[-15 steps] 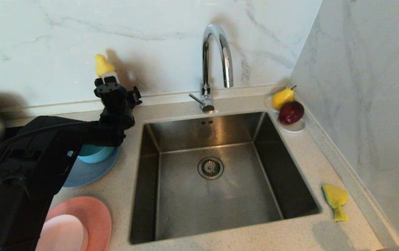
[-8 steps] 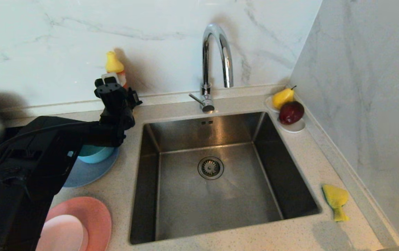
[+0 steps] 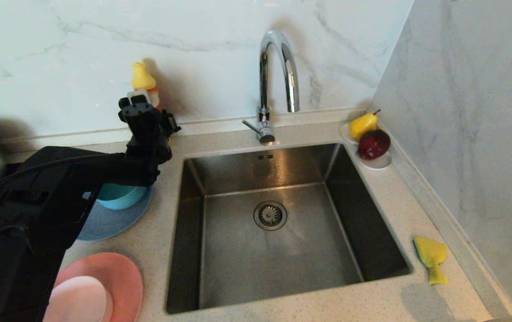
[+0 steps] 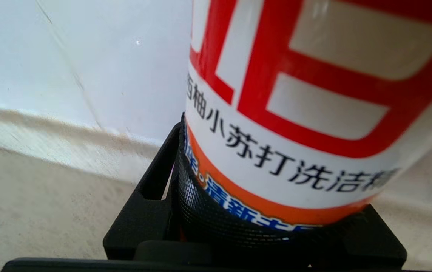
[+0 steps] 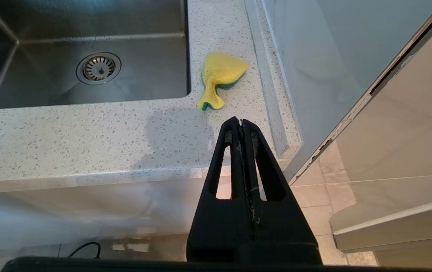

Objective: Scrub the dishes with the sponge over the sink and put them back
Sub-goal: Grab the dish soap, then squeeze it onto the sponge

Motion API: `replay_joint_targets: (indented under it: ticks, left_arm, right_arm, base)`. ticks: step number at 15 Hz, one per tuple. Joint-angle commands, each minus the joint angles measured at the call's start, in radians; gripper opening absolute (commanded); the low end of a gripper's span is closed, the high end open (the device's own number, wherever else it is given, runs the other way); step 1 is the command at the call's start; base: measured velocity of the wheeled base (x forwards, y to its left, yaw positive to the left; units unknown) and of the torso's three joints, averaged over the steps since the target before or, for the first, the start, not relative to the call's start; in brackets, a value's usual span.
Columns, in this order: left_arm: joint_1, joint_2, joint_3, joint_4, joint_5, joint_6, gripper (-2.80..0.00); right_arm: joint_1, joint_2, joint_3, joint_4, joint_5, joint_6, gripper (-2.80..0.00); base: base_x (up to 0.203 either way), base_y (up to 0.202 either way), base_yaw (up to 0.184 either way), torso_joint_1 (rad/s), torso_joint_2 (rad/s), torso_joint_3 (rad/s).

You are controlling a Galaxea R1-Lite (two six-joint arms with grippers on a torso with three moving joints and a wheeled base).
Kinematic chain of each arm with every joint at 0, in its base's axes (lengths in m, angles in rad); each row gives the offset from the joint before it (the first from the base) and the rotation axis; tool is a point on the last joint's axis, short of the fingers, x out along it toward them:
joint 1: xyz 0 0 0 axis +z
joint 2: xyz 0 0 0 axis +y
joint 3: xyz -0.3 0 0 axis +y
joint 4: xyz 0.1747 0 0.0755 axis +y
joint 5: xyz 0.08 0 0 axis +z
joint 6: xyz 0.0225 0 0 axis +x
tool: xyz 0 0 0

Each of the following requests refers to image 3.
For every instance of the yellow fish-shaped sponge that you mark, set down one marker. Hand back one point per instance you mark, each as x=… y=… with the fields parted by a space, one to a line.
x=429 y=252

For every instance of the blue plate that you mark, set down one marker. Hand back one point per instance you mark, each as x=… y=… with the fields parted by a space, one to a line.
x=117 y=221

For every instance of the yellow pear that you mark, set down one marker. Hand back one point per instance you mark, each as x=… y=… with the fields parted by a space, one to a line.
x=362 y=126

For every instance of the large pink plate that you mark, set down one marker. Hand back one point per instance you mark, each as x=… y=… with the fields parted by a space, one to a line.
x=126 y=277

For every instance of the small pale pink plate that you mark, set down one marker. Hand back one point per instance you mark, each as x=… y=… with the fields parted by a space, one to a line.
x=79 y=302

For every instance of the yellow-capped dish soap bottle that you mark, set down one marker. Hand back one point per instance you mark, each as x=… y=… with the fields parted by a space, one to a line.
x=143 y=79

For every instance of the round metal drain strainer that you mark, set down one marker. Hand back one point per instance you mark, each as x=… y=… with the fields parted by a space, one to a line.
x=270 y=215

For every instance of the small white fruit dish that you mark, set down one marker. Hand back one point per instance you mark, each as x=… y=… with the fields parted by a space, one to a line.
x=377 y=165

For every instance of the teal bowl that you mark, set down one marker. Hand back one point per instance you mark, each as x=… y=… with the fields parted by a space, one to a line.
x=119 y=197

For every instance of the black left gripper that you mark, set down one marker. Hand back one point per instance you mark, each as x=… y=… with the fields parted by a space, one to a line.
x=144 y=123

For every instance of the chrome gooseneck faucet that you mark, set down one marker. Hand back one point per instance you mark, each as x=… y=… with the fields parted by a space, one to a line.
x=263 y=89

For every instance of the dark red apple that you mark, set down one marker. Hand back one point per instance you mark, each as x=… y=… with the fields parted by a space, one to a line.
x=373 y=145

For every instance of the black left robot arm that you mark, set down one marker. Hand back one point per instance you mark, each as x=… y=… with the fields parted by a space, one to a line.
x=36 y=214

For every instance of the stainless steel sink basin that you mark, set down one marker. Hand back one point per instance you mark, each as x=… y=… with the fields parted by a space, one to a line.
x=238 y=250

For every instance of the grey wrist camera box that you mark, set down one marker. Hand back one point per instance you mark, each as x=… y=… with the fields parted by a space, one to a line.
x=138 y=95

